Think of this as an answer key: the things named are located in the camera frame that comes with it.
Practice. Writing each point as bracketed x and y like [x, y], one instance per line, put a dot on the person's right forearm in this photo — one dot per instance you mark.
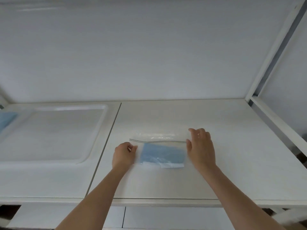
[237, 201]

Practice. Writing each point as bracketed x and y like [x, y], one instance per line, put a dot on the person's right thumb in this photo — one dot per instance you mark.
[189, 147]

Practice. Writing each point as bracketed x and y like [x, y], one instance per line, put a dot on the person's left forearm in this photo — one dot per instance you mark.
[96, 201]

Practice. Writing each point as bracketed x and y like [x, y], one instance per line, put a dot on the white plastic tray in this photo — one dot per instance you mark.
[51, 135]

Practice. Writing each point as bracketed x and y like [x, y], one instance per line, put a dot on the blue folded cloth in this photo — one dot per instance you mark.
[163, 155]

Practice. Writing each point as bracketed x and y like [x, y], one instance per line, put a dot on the person's left hand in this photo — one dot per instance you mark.
[122, 156]

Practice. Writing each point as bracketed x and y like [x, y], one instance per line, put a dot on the white metal frame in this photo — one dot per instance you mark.
[275, 76]

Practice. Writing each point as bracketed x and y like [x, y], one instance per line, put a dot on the person's left thumb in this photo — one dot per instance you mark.
[134, 152]

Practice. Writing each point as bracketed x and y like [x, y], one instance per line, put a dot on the clear zip plastic bag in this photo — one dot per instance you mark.
[159, 150]

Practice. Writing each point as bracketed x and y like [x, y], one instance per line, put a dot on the person's right hand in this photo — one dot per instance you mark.
[201, 150]

